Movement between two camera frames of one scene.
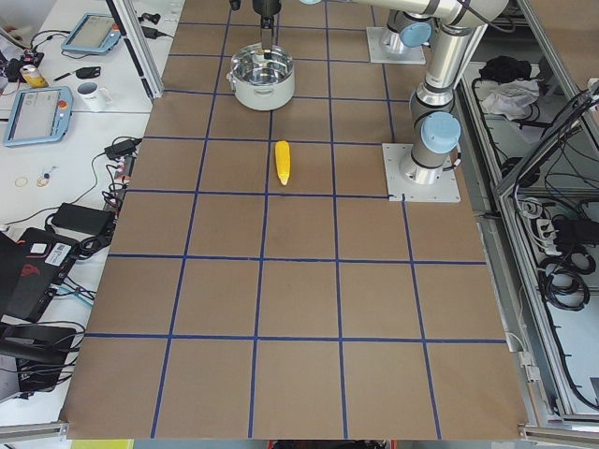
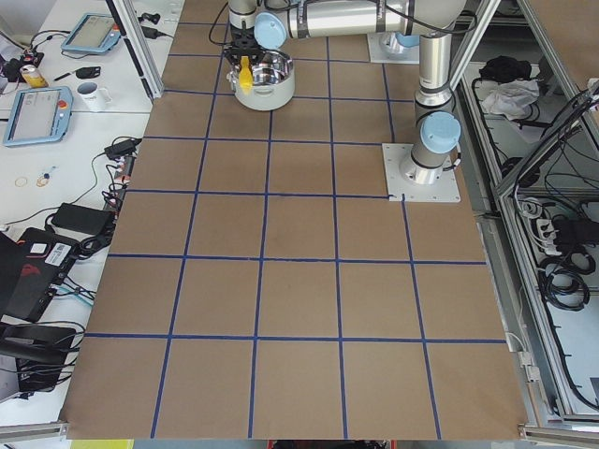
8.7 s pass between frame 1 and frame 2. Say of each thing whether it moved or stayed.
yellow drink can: stayed
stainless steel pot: stayed
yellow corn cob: moved
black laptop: stayed
